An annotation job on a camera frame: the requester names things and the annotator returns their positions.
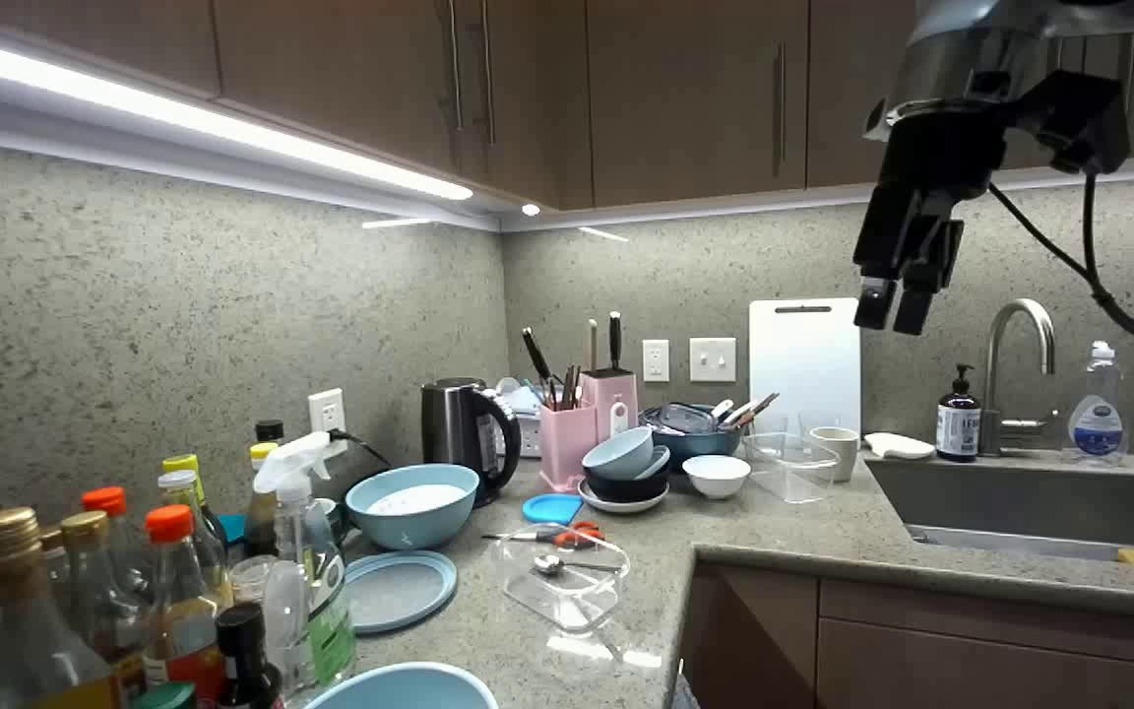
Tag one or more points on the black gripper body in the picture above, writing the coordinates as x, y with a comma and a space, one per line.
929, 167

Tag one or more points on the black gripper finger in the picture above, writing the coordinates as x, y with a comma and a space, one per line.
914, 307
874, 299

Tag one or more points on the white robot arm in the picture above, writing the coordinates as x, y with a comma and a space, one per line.
971, 55

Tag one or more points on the dark blue bowl with utensils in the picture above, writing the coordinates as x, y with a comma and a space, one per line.
691, 430

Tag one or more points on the small white bowl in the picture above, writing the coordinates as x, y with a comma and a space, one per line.
715, 473

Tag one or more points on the light blue bowl with white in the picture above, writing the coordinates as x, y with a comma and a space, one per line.
416, 507

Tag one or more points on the light blue front bowl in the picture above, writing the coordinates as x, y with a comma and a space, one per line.
407, 687

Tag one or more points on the white cutting board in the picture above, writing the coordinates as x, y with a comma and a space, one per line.
809, 354

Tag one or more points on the dark soap pump bottle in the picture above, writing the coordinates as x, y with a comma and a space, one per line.
956, 420

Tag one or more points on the white dish by sink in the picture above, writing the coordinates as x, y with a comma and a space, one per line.
900, 446

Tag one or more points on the chrome sink faucet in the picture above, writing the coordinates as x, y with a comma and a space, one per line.
1018, 369

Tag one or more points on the white mug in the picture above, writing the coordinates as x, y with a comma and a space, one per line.
844, 446

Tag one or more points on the clear plastic cup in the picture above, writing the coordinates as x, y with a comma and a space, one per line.
796, 467

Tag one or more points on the clear blue dish soap bottle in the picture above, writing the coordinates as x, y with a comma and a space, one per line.
1094, 424

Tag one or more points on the white small outlet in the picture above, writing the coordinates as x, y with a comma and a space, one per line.
653, 360

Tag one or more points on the pink knife block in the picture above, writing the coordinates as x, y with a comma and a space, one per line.
613, 399

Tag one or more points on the stacked blue grey bowls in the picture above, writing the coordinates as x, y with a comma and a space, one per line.
626, 470

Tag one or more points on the pink utensil holder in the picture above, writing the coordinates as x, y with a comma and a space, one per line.
563, 438

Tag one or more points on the small blue lid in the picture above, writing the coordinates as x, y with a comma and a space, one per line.
552, 508

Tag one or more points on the clear glass container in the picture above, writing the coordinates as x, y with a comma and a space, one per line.
577, 600

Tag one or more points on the metal spoon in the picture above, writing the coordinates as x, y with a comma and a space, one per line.
552, 566

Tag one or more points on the black electric kettle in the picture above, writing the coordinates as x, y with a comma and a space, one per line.
460, 424

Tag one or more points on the light blue plate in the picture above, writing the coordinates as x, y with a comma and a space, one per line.
400, 587

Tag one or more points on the white spray bottle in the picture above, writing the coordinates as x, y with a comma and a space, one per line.
287, 473

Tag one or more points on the yellow cap bottle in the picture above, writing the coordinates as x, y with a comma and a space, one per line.
178, 480

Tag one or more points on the black cap dark bottle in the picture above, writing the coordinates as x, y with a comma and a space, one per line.
248, 680

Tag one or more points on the orange cap sauce bottle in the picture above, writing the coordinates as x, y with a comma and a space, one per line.
183, 617

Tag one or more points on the red cap bottle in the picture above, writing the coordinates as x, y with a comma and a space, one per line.
123, 539

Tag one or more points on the under cabinet light strip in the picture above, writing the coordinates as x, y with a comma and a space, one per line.
210, 122

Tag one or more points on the gold cap sauce bottle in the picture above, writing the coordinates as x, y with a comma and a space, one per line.
40, 658

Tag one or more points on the white light switch plate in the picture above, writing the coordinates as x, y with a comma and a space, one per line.
708, 360

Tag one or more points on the white wall outlet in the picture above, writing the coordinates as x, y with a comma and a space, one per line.
326, 412

